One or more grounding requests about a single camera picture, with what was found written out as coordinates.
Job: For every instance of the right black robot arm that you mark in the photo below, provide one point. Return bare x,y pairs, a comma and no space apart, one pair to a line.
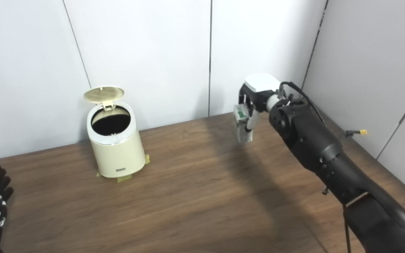
315,144

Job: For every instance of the cream-colored round bin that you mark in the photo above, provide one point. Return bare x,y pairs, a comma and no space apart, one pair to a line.
118,156

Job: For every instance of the white green milk carton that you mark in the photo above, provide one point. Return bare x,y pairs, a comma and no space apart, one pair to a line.
241,121

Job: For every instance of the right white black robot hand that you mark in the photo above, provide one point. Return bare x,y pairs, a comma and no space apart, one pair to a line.
262,82

